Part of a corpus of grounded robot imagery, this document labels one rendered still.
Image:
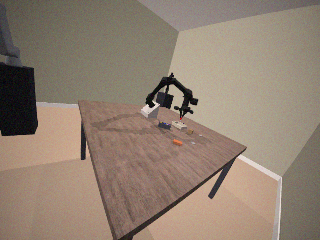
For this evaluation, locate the orange rectangular block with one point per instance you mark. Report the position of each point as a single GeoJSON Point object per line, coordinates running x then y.
{"type": "Point", "coordinates": [178, 142]}

